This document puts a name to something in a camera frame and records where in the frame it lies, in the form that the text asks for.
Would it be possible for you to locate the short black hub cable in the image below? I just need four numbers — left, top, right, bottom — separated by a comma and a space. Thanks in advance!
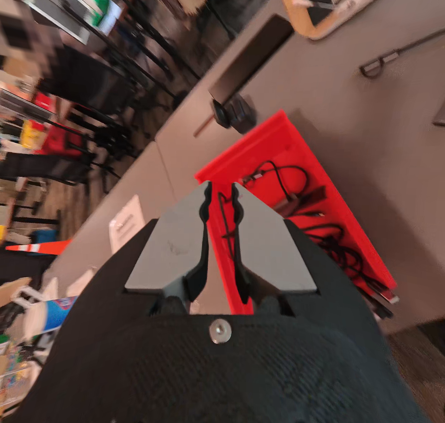
359, 28, 445, 80

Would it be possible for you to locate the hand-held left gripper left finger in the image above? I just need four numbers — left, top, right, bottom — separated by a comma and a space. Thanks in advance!
124, 180, 213, 301

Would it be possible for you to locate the black charging case with screen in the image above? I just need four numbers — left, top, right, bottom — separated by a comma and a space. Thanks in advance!
211, 94, 258, 135

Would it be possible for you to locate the orange traffic cone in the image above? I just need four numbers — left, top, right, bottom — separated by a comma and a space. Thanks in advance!
5, 239, 72, 256

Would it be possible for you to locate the printed paper sheet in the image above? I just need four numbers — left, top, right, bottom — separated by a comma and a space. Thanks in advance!
108, 194, 146, 254

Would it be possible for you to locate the coiled black cable bundle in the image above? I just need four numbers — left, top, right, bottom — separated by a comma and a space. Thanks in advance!
302, 223, 400, 321

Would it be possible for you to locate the blue white printed packet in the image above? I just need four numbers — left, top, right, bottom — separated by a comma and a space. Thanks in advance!
24, 296, 79, 340

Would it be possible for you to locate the wooden book stand black panel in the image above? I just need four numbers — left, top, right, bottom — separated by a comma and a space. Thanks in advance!
273, 0, 405, 41

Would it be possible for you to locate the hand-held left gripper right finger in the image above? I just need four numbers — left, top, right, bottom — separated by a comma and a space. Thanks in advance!
232, 182, 318, 304

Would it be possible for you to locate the red plastic bin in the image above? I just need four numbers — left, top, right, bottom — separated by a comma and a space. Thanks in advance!
194, 109, 398, 316

